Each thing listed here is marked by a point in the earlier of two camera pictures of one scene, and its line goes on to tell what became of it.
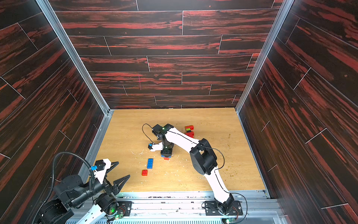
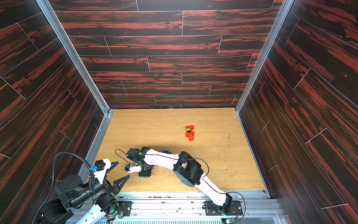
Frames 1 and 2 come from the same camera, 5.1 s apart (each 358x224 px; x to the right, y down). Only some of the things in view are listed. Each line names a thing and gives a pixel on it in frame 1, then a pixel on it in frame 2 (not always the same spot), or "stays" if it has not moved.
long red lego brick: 190,126 stays
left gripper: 110,189 stays
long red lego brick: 190,134 stays
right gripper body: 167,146 → 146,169
